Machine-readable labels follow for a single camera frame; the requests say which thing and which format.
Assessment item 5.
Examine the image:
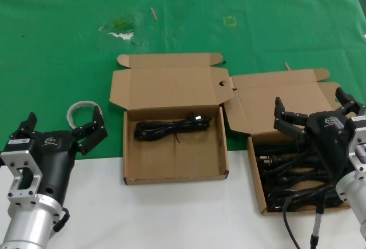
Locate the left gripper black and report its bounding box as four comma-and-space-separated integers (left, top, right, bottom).
7, 105, 109, 204

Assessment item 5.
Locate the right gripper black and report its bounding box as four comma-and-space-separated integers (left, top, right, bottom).
273, 87, 366, 183

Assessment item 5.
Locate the brown cardboard mailer box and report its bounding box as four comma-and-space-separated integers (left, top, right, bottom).
222, 68, 353, 216
109, 53, 234, 186

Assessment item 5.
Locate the clear tape roll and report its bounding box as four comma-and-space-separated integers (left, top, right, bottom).
66, 100, 101, 129

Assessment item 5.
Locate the green table cloth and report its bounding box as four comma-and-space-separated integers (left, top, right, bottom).
0, 0, 366, 164

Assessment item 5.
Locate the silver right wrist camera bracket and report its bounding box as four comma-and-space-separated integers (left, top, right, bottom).
347, 116, 366, 175

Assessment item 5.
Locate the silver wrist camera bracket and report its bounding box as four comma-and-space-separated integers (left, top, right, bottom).
347, 116, 366, 175
0, 149, 43, 207

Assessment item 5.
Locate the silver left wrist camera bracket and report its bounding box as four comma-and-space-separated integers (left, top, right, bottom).
0, 149, 43, 207

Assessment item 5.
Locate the black power cable pile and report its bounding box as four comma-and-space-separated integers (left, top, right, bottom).
253, 136, 351, 213

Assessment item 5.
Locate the black cable loop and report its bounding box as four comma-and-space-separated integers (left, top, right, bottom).
53, 207, 71, 232

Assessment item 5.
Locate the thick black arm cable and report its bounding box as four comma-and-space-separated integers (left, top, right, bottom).
282, 184, 339, 249

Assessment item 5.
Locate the cable with silver connector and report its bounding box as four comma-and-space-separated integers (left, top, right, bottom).
309, 203, 326, 249

